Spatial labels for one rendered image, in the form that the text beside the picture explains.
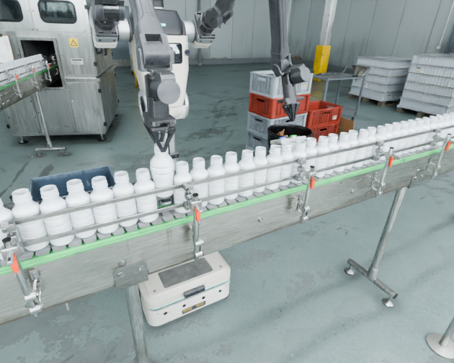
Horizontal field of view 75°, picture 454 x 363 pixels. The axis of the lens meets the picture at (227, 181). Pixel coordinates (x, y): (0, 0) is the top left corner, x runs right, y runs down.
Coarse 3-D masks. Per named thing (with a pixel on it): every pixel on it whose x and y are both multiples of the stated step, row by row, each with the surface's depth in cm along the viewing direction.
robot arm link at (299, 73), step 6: (276, 66) 122; (288, 66) 126; (294, 66) 121; (300, 66) 118; (276, 72) 124; (282, 72) 124; (288, 72) 122; (294, 72) 121; (300, 72) 118; (306, 72) 120; (294, 78) 121; (300, 78) 119; (306, 78) 120
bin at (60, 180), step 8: (96, 168) 134; (104, 168) 136; (48, 176) 126; (56, 176) 128; (64, 176) 129; (72, 176) 131; (80, 176) 132; (88, 176) 134; (112, 176) 127; (32, 184) 122; (40, 184) 126; (48, 184) 127; (56, 184) 129; (64, 184) 131; (88, 184) 136; (112, 184) 133; (32, 192) 117; (64, 192) 132; (40, 200) 128
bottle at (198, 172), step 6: (192, 162) 94; (198, 162) 92; (204, 162) 93; (198, 168) 92; (204, 168) 94; (192, 174) 93; (198, 174) 93; (204, 174) 93; (192, 180) 94; (198, 186) 94; (204, 186) 95; (192, 192) 96; (198, 192) 95; (204, 192) 96; (204, 204) 98
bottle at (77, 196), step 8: (72, 184) 79; (80, 184) 77; (72, 192) 76; (80, 192) 78; (72, 200) 77; (80, 200) 77; (88, 200) 79; (72, 216) 79; (80, 216) 79; (88, 216) 80; (72, 224) 81; (80, 224) 80; (88, 224) 81; (88, 232) 82
